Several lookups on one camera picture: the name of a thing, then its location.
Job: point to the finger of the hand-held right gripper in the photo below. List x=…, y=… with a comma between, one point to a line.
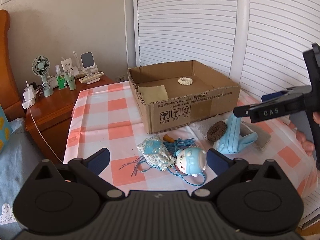
x=270, y=111
x=272, y=96

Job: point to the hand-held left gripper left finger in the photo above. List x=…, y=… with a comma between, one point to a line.
x=100, y=160

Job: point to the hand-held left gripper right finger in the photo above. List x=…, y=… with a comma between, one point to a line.
x=218, y=160

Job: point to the blue plush pig toy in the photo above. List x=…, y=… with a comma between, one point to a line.
x=191, y=160

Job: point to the brown fuzzy scrunchie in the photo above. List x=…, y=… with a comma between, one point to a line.
x=212, y=133

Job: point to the orange rubber finger cot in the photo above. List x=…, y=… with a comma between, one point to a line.
x=168, y=138

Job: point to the floral cloth sachet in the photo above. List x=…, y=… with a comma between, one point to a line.
x=155, y=151

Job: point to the brown cardboard box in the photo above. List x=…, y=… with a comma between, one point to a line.
x=200, y=105

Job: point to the person's right hand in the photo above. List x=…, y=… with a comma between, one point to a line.
x=308, y=145

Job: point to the grey cloth with lace edge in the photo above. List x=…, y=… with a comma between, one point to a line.
x=262, y=137

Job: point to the pink checked tablecloth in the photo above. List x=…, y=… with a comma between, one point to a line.
x=100, y=120

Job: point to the wooden nightstand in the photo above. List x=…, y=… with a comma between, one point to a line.
x=55, y=107

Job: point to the white curved pole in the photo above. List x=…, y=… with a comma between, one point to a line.
x=241, y=30

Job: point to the white remote control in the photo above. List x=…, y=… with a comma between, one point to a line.
x=97, y=74
x=87, y=79

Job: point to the grey blue bedding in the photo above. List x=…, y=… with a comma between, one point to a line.
x=17, y=167

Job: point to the green cosmetic tube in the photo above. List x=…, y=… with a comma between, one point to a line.
x=71, y=82

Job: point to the beige cloth pouch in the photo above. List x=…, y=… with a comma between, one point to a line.
x=152, y=94

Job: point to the white power adapter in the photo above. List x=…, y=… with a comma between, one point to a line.
x=29, y=97

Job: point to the clear spray bottle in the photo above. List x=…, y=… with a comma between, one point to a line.
x=58, y=70

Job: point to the white cosmetic tube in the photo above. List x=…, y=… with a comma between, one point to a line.
x=67, y=65

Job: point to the blue pillow yellow print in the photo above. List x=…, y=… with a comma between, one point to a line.
x=4, y=127

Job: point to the white phone stand mirror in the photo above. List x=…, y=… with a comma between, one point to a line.
x=87, y=60

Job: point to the thin white tube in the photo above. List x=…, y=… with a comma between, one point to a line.
x=75, y=60

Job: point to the green desk fan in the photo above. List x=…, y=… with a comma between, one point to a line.
x=41, y=66

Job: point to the white louvred wardrobe doors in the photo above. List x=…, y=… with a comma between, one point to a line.
x=187, y=22

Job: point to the wooden headboard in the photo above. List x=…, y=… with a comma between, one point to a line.
x=7, y=67

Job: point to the low white wall socket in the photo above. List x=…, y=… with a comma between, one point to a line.
x=121, y=78

